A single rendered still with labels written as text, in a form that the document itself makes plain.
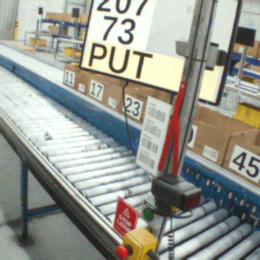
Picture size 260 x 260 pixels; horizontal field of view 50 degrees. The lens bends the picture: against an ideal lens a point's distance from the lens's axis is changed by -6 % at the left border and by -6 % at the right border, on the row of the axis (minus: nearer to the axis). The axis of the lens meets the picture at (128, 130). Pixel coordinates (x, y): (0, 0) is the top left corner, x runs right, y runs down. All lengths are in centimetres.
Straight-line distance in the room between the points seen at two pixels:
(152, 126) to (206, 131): 66
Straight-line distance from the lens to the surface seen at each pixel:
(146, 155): 81
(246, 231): 127
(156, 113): 77
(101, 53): 97
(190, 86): 70
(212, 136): 139
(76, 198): 120
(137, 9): 92
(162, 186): 70
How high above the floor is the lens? 141
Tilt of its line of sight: 19 degrees down
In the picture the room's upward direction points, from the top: 10 degrees clockwise
